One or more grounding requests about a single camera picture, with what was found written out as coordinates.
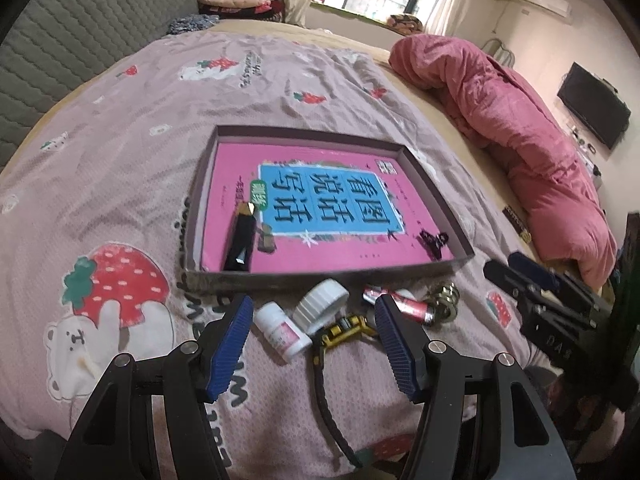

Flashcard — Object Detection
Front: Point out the red black lighter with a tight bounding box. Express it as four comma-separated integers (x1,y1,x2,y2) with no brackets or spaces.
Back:
362,286,436,326

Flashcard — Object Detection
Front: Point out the small white pill bottle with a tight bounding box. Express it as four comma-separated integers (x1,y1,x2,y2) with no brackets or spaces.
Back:
254,301,311,363

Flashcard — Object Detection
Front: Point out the brass metal ornament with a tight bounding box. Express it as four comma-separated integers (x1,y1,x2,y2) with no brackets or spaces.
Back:
426,282,460,325

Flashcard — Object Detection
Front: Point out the yellow black wrist watch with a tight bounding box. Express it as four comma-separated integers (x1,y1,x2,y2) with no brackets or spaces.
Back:
311,313,378,469

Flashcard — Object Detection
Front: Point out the black gold lipstick tube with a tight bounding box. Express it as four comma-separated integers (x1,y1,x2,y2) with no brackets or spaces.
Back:
222,202,257,272

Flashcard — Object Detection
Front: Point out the black gold mattress label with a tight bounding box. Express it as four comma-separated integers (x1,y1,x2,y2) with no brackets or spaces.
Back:
502,205,532,244

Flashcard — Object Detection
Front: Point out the black hair claw clip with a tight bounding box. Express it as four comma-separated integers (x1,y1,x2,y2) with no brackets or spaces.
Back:
418,230,449,261

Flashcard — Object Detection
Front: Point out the white ribbed jar lid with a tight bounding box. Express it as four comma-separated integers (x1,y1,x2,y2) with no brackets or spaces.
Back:
292,280,349,336

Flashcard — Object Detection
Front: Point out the shallow grey cardboard tray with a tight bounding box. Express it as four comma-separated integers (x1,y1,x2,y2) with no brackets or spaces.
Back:
183,125,474,294

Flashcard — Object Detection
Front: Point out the pink crumpled quilt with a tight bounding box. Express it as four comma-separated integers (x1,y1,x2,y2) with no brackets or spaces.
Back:
388,34,617,289

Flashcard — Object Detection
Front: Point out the pink Chinese workbook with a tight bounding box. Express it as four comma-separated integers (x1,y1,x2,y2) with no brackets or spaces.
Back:
200,139,454,274

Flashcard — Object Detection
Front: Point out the pink strawberry bear bedsheet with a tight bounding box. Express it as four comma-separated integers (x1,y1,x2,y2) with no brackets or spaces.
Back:
0,27,557,480

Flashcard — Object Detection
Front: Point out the blue patterned folded cloth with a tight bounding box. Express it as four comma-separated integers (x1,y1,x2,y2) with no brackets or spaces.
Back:
166,14,219,36

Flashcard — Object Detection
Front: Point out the grey quilted headboard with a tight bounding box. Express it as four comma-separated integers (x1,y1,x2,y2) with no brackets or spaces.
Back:
1,0,198,162

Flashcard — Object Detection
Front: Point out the wall mounted black television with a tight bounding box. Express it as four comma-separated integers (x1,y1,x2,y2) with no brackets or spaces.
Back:
556,63,631,151

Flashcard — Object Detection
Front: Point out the white wall air conditioner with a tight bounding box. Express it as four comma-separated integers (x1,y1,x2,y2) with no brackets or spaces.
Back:
522,0,572,18

